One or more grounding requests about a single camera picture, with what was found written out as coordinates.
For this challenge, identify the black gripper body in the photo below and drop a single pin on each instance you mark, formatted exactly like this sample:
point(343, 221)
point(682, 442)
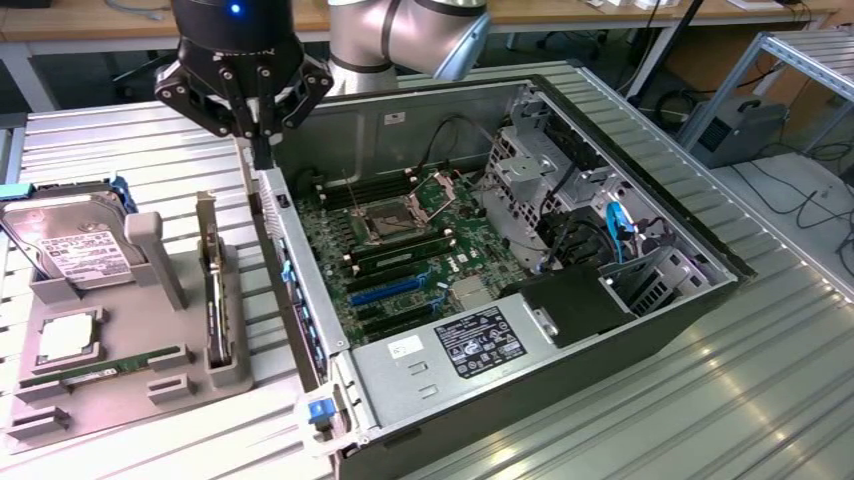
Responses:
point(234, 30)

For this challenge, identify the graphics card with metal bracket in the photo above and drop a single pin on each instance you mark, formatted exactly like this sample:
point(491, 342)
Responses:
point(215, 300)

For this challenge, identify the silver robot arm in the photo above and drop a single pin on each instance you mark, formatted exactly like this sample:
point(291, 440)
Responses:
point(374, 30)

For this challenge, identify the black office chair base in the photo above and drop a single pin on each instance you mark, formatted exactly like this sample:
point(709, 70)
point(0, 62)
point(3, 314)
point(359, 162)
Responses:
point(581, 36)
point(134, 73)

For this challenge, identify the black RAM slot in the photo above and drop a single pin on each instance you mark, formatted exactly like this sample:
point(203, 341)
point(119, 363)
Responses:
point(370, 177)
point(377, 187)
point(381, 192)
point(374, 182)

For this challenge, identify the thin locking lever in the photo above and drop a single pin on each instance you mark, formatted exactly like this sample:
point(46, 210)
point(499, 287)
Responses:
point(351, 192)

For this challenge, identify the blue disk caddy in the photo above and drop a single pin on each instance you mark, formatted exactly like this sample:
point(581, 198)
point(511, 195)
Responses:
point(123, 192)

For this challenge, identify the metal socket cover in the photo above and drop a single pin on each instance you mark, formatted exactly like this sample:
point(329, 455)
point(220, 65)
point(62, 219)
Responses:
point(434, 192)

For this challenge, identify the CPU socket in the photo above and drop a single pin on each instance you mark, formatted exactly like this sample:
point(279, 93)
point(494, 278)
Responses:
point(387, 222)

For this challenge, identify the silver hard disk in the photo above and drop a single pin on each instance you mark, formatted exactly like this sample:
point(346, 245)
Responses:
point(74, 240)

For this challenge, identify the green RAM stick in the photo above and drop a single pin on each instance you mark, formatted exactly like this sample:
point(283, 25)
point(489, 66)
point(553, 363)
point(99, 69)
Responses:
point(401, 256)
point(100, 369)

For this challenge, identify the green motherboard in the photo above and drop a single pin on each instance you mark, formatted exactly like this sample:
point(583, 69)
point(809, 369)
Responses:
point(467, 240)

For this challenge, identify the long black expansion slot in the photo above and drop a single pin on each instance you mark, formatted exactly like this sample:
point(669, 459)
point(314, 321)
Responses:
point(399, 326)
point(387, 280)
point(394, 314)

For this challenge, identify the silver drive cage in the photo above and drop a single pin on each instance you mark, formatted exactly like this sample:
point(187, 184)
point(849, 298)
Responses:
point(517, 225)

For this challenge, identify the blue expansion slot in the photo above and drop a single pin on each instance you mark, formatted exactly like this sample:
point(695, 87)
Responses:
point(387, 292)

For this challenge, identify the silver chipset heatsink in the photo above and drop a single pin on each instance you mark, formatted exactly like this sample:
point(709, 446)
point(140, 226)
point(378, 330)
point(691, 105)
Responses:
point(470, 290)

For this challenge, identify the grey parts rack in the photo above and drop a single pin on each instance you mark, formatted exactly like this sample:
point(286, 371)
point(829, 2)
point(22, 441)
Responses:
point(134, 330)

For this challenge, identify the silver CPU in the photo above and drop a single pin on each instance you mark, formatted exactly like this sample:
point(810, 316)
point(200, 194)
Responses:
point(67, 337)

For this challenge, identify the black stand pole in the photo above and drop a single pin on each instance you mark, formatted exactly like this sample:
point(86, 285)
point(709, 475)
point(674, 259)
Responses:
point(667, 47)

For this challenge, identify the black fan shroud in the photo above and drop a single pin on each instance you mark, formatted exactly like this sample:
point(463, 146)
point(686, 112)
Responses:
point(574, 305)

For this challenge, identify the grey power supply unit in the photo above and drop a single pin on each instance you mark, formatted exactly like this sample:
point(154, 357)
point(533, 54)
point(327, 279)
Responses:
point(414, 380)

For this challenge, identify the blue case latch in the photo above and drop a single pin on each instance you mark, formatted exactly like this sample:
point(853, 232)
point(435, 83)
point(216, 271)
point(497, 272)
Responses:
point(321, 411)

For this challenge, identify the grey control box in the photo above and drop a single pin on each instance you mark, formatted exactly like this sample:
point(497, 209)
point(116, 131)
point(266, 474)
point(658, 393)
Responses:
point(734, 135)

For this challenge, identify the metal disk bay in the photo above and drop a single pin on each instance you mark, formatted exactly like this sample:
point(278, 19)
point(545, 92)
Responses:
point(650, 290)

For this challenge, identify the open black PC case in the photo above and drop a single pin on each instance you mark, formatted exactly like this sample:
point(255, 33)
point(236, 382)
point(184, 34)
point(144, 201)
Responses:
point(601, 380)

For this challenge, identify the wooden desk with white frame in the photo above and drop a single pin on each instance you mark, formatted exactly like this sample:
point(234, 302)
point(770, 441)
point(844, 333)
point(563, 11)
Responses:
point(614, 17)

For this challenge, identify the aluminium frame table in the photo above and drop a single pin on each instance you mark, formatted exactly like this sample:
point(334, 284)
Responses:
point(808, 55)

